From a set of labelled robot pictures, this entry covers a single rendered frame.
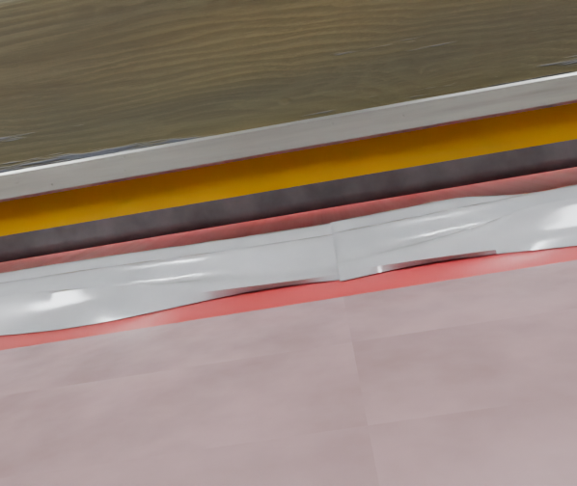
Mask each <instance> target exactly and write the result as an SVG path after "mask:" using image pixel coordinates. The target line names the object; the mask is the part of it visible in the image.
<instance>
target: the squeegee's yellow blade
mask: <svg viewBox="0 0 577 486"><path fill-rule="evenodd" d="M575 139H577V103H571V104H566V105H561V106H555V107H549V108H543V109H538V110H533V111H527V112H521V113H515V114H510V115H504V116H499V117H493V118H487V119H482V120H476V121H466V122H461V123H455V124H449V125H443V126H437V127H432V128H427V129H421V130H415V131H409V132H404V133H399V134H393V135H387V136H381V137H376V138H370V139H365V140H359V141H353V142H348V143H342V144H336V145H331V146H326V147H320V148H309V149H303V150H299V151H293V152H287V153H281V154H275V155H270V156H265V157H259V158H253V159H247V160H242V161H236V162H231V163H225V164H220V165H214V166H208V167H202V168H197V169H192V170H186V171H180V172H174V173H168V174H164V175H153V176H147V177H141V178H136V179H131V180H125V181H119V182H113V183H108V184H102V185H97V186H91V187H86V188H80V189H74V190H68V191H63V192H58V193H52V194H46V195H40V196H35V197H30V198H24V199H18V200H12V201H6V202H0V236H4V235H10V234H16V233H22V232H27V231H33V230H43V229H49V228H55V227H60V226H66V225H72V224H78V223H84V222H90V221H95V220H101V219H107V218H112V217H118V216H124V215H129V214H135V213H141V212H147V211H153V210H158V209H164V208H170V207H176V206H181V205H187V204H192V203H203V202H209V201H215V200H221V199H226V198H232V197H238V196H244V195H249V194H255V193H260V192H266V191H272V190H278V189H284V188H290V187H295V186H301V185H307V184H312V183H318V182H323V181H329V180H335V179H341V178H347V177H353V176H363V175H369V174H375V173H380V172H386V171H392V170H397V169H403V168H409V167H415V166H421V165H426V164H432V163H438V162H444V161H449V160H455V159H460V158H466V157H472V156H478V155H484V154H489V153H495V152H501V151H507V150H513V149H522V148H528V147H534V146H540V145H546V144H552V143H558V142H563V141H569V140H575Z"/></svg>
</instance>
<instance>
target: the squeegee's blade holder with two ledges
mask: <svg viewBox="0 0 577 486"><path fill-rule="evenodd" d="M571 103H577V72H571V73H566V74H560V75H555V76H549V77H543V78H538V79H533V80H527V81H522V82H516V83H510V84H506V85H500V86H494V87H489V88H483V89H477V90H472V91H467V92H461V93H455V94H445V95H439V96H435V97H429V98H423V99H418V100H412V101H406V102H401V103H396V104H390V105H384V106H379V107H373V108H368V109H363V110H357V111H351V112H346V113H340V114H335V115H330V116H324V117H318V118H312V119H307V120H302V121H292V122H286V123H280V124H275V125H269V126H264V127H259V128H253V129H247V130H242V131H236V132H231V133H225V134H220V135H214V136H208V137H204V138H198V139H192V140H187V141H181V142H175V143H171V144H165V145H159V146H154V147H148V148H138V149H133V150H127V151H121V152H116V153H110V154H104V155H100V156H94V157H88V158H83V159H77V160H71V161H67V162H61V163H55V164H49V165H44V166H38V167H33V168H28V169H22V170H16V171H11V172H5V173H0V203H1V202H6V201H12V200H18V199H24V198H30V197H35V196H40V195H46V194H52V193H58V192H63V191H68V190H74V189H80V188H86V187H91V186H97V185H102V184H108V183H113V182H119V181H125V180H131V179H136V178H141V177H147V176H158V175H164V174H168V173H174V172H180V171H186V170H192V169H197V168H202V167H208V166H214V165H220V164H225V163H231V162H236V161H242V160H247V159H253V158H259V157H265V156H270V155H275V154H281V153H287V152H293V151H299V150H303V149H314V148H320V147H326V146H331V145H336V144H342V143H348V142H353V141H359V140H365V139H370V138H376V137H381V136H387V135H393V134H399V133H404V132H409V131H415V130H421V129H427V128H432V127H437V126H443V125H449V124H455V123H461V122H470V121H476V120H482V119H487V118H493V117H499V116H504V115H510V114H515V113H521V112H527V111H533V110H538V109H543V108H549V107H555V106H561V105H566V104H571Z"/></svg>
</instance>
